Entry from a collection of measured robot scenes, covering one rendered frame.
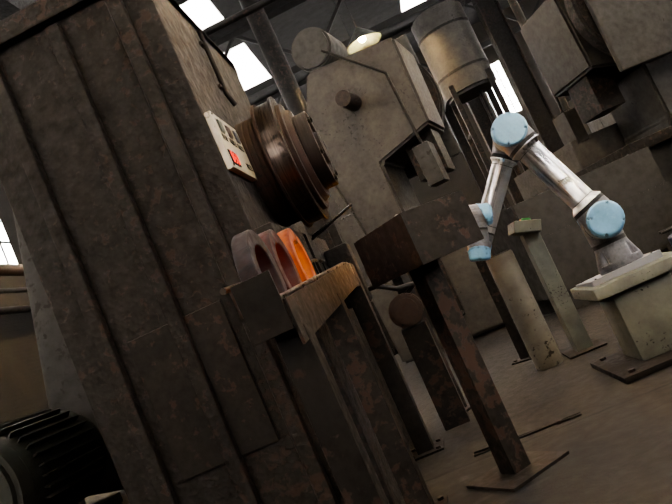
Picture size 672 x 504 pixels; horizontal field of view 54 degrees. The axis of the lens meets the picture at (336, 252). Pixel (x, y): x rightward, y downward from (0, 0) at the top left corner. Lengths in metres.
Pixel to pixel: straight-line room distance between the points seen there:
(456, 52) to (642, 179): 6.93
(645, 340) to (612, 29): 3.42
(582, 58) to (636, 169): 1.30
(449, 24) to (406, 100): 6.42
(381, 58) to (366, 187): 0.96
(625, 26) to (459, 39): 6.03
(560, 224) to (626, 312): 2.05
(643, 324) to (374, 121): 3.15
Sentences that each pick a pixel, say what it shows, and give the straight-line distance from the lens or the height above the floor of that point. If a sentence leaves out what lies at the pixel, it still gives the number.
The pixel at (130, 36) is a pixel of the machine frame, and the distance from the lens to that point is 2.08.
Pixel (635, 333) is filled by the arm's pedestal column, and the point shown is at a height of 0.11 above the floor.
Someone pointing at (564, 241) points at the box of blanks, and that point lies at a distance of 4.34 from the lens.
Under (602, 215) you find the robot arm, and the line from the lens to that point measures 2.25.
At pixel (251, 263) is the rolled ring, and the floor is 0.70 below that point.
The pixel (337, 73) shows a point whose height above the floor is 2.24.
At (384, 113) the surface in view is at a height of 1.79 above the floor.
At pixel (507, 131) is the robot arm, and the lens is 2.28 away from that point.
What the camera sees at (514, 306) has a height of 0.29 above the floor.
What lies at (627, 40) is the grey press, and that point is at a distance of 5.47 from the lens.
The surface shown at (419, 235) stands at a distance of 1.62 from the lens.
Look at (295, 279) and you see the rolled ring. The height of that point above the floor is 0.67.
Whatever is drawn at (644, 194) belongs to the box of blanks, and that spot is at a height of 0.47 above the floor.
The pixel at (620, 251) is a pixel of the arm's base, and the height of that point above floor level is 0.37.
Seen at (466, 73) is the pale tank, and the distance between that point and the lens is 11.12.
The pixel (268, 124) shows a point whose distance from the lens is 2.20.
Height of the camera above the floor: 0.55
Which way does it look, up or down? 5 degrees up
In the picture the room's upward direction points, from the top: 24 degrees counter-clockwise
